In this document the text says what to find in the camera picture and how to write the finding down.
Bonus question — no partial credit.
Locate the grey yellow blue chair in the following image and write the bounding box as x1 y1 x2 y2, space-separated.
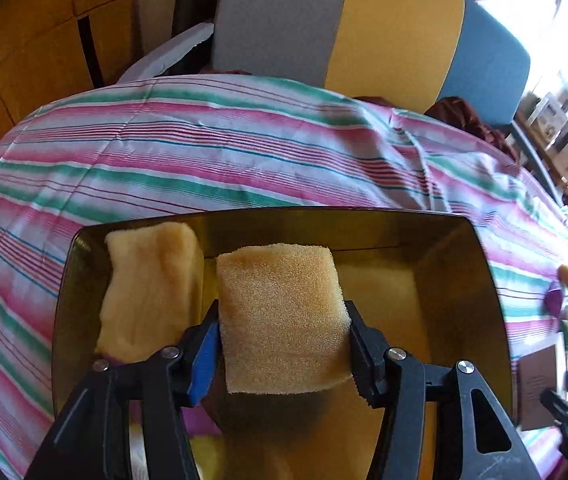
211 0 564 201

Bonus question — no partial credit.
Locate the maroon cloth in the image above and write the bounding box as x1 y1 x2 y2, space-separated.
354 95 519 161

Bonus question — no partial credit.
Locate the wooden wardrobe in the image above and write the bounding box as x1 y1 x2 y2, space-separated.
0 0 140 176

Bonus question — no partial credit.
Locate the white foam piece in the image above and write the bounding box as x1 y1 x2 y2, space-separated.
116 22 215 83

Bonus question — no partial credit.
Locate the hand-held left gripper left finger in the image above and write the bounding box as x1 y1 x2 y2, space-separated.
24 300 221 480

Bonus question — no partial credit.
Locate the white carton on desk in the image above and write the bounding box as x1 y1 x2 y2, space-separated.
528 95 567 138

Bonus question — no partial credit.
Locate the striped pink green tablecloth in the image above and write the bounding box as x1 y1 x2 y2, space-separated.
0 74 568 480

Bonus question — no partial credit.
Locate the gold metal tin box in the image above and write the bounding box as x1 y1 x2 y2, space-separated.
51 205 519 480

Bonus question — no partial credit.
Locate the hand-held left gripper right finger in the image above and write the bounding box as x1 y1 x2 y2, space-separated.
345 300 547 480

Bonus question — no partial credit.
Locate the purple snack packet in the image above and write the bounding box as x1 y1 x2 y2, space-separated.
546 280 564 318

